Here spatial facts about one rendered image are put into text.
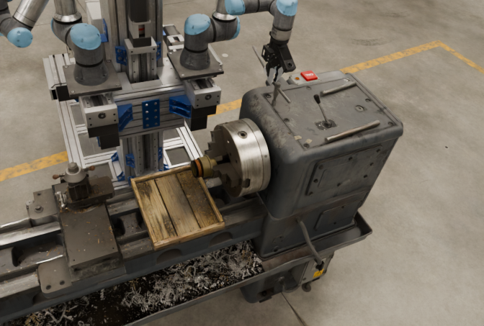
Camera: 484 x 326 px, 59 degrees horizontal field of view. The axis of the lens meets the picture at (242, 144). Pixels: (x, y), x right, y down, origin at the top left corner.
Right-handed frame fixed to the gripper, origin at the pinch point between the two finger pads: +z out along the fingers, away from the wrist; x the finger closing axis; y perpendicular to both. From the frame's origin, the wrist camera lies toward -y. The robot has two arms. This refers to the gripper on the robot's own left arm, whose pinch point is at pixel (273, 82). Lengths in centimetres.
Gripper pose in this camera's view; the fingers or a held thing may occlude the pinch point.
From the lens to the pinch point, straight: 176.0
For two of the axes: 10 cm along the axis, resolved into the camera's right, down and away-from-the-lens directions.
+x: -9.0, 2.2, -3.8
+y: -4.2, -6.7, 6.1
